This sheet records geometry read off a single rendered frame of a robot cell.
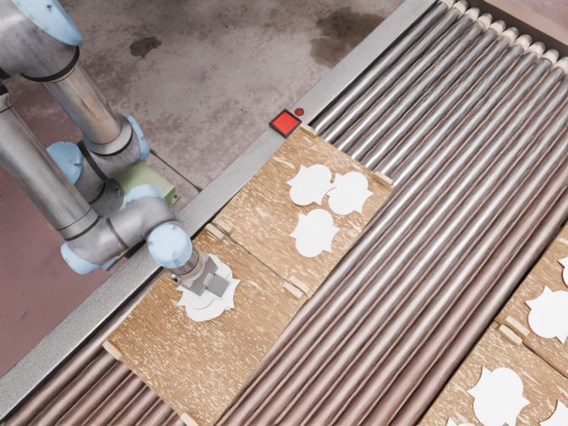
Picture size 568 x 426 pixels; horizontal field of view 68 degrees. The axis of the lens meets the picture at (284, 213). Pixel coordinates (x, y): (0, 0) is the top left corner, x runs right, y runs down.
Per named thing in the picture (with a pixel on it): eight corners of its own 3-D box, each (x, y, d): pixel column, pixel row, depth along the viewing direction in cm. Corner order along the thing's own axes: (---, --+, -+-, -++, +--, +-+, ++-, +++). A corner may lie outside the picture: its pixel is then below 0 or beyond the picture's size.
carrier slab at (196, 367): (105, 344, 109) (101, 343, 108) (209, 225, 121) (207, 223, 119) (204, 437, 100) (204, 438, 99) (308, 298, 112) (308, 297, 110)
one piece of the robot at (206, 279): (204, 297, 88) (218, 311, 103) (226, 261, 91) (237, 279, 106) (157, 271, 91) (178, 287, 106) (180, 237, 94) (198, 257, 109)
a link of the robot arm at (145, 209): (100, 204, 85) (123, 247, 81) (150, 175, 87) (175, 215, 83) (116, 218, 92) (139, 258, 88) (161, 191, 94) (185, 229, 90)
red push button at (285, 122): (272, 125, 133) (271, 122, 132) (285, 113, 135) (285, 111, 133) (286, 136, 132) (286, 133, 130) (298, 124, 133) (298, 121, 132)
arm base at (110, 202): (61, 210, 122) (41, 195, 112) (93, 168, 126) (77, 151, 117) (102, 233, 118) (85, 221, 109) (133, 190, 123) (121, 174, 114)
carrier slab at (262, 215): (212, 223, 121) (210, 221, 119) (300, 127, 132) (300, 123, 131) (308, 299, 111) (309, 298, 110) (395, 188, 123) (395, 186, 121)
